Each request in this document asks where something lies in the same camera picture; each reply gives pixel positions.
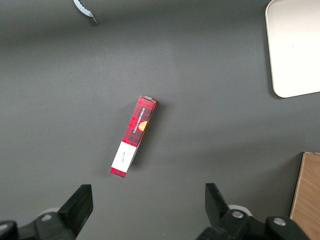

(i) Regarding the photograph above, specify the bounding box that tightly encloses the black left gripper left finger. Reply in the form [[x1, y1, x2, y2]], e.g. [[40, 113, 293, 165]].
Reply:
[[0, 184, 94, 240]]

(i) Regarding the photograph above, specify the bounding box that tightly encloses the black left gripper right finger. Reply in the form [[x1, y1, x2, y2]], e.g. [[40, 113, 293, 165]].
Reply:
[[198, 182, 312, 240]]

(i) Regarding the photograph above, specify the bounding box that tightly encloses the beige plastic tray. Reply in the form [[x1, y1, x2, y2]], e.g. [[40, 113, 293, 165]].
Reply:
[[264, 0, 320, 99]]

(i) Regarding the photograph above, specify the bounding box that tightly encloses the wooden drawer cabinet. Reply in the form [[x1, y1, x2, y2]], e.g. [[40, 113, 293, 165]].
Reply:
[[289, 151, 320, 240]]

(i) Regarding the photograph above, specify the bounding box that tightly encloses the red plaid shortbread box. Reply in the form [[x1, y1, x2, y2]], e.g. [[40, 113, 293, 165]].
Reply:
[[109, 94, 160, 179]]

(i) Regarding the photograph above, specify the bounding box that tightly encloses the serrated silver metal strip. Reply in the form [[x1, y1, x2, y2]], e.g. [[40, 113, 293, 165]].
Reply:
[[73, 0, 99, 27]]

